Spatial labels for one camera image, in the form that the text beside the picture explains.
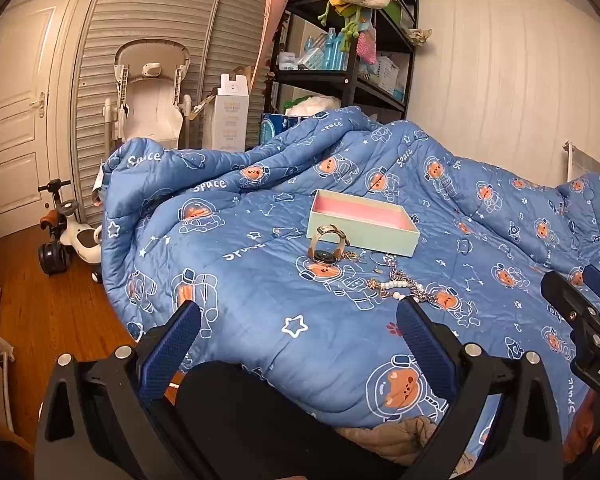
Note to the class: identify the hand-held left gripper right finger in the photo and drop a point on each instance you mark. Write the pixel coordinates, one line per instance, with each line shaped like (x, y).
(425, 350)

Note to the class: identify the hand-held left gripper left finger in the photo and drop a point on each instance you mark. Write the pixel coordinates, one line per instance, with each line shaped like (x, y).
(172, 345)

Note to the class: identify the green box with pink lining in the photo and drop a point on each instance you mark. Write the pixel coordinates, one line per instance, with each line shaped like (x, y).
(360, 234)

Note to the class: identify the beige cloth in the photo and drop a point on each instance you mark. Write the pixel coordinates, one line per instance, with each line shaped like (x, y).
(395, 437)

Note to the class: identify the blue astronaut bear blanket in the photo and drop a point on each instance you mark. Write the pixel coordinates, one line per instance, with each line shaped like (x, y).
(260, 285)

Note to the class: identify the white ride-on toy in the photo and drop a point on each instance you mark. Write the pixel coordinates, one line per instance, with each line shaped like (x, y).
(72, 235)

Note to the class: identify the tall white carton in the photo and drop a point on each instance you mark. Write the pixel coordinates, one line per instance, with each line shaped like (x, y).
(225, 120)

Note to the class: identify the blue tissue pack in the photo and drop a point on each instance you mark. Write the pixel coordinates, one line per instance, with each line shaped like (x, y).
(275, 127)

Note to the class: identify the white baby high chair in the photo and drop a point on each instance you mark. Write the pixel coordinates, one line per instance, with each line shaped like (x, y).
(150, 100)

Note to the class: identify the white plastic bag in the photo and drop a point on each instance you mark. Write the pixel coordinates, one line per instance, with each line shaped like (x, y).
(310, 105)

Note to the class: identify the black metal shelf rack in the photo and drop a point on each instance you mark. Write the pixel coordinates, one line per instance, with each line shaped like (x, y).
(352, 85)

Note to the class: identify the white storage basket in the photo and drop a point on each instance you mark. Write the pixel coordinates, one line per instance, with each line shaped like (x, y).
(387, 75)

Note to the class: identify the white panelled door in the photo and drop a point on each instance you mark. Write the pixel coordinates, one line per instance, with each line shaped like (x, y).
(20, 110)

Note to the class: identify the pink knitted cloth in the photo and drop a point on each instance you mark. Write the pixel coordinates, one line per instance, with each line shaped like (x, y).
(367, 47)

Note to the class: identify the blue bottles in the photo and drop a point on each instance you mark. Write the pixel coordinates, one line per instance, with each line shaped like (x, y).
(327, 50)

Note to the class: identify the grey louvered closet door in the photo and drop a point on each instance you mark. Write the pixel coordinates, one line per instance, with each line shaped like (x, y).
(100, 20)

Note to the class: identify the green frog toy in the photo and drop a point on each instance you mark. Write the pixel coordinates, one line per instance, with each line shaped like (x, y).
(347, 20)

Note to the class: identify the pink paper board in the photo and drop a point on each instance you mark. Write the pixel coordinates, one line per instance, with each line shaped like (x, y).
(275, 15)

